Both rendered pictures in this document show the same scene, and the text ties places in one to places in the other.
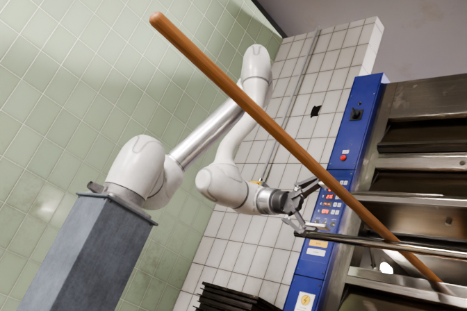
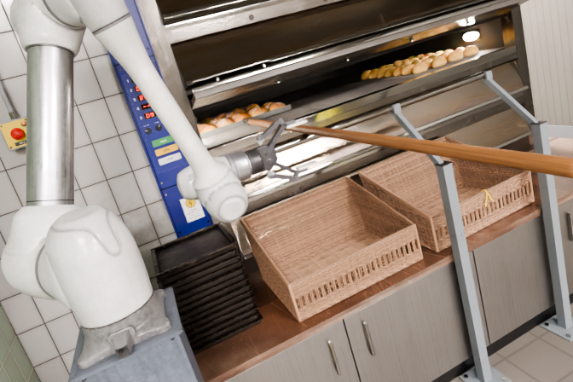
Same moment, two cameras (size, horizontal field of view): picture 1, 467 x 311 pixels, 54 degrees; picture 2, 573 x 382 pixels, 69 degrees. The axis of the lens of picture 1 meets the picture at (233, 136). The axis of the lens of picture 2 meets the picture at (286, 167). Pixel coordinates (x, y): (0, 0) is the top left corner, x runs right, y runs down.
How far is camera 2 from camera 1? 145 cm
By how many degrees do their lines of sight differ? 77
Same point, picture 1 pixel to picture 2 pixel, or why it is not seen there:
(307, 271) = (173, 179)
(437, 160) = (228, 20)
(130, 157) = (121, 266)
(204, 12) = not seen: outside the picture
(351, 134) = not seen: hidden behind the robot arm
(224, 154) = (211, 162)
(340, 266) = not seen: hidden behind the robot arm
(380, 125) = not seen: outside the picture
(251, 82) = (124, 30)
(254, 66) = not seen: outside the picture
